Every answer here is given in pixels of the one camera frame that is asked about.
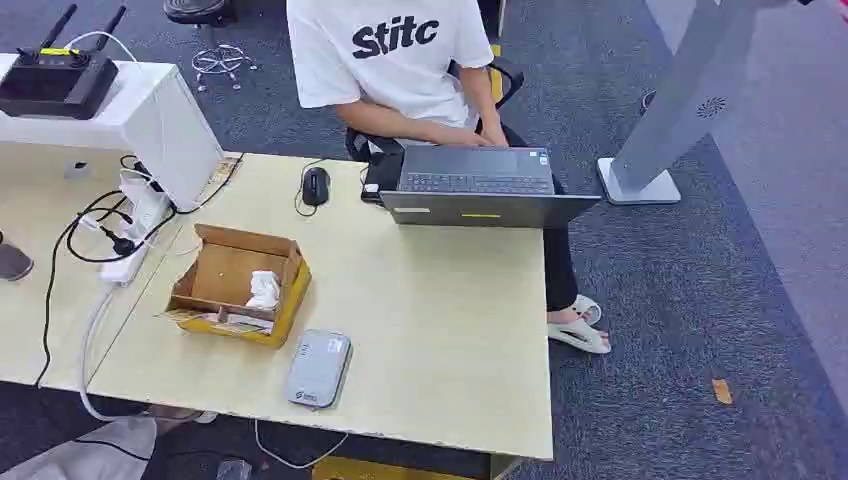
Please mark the yellow box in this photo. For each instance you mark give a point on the yellow box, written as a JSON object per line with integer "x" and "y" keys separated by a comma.
{"x": 371, "y": 470}

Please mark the grey flat parcel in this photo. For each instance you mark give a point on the grey flat parcel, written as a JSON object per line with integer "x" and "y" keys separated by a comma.
{"x": 318, "y": 368}

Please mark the white crumpled packet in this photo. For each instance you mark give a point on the white crumpled packet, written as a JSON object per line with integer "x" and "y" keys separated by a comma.
{"x": 264, "y": 290}

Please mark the white power strip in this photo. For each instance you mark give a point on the white power strip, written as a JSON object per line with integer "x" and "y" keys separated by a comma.
{"x": 136, "y": 228}

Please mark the clear plastic wrapper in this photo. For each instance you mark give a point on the clear plastic wrapper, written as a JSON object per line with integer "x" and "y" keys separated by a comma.
{"x": 233, "y": 470}

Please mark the orange scrap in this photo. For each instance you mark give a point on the orange scrap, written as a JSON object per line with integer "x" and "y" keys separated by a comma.
{"x": 721, "y": 391}

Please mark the person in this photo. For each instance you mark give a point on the person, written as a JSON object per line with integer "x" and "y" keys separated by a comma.
{"x": 391, "y": 73}

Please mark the grey floor stand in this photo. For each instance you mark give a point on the grey floor stand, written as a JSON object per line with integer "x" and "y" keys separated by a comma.
{"x": 689, "y": 86}

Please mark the chrome stool base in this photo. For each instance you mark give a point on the chrome stool base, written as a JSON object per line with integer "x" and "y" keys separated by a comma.
{"x": 218, "y": 61}

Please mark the black router with antennas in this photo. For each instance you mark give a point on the black router with antennas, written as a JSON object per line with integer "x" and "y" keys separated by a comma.
{"x": 56, "y": 83}

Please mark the open cardboard box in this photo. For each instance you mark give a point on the open cardboard box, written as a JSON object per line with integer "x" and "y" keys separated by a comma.
{"x": 225, "y": 272}

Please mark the dark rounded object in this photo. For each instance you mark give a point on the dark rounded object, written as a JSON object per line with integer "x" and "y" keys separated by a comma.
{"x": 12, "y": 262}

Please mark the white cabinet box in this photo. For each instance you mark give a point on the white cabinet box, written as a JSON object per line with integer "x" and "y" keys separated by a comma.
{"x": 166, "y": 132}

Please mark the dark grey laptop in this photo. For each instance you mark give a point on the dark grey laptop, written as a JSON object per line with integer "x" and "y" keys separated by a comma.
{"x": 490, "y": 206}

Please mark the black stool seat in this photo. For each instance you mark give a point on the black stool seat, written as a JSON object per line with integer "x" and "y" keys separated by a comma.
{"x": 195, "y": 9}

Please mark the pale sandal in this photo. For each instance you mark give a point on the pale sandal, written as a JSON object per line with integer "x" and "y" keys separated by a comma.
{"x": 578, "y": 335}
{"x": 588, "y": 307}

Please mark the black computer mouse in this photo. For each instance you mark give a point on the black computer mouse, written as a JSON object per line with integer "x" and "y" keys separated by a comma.
{"x": 315, "y": 185}

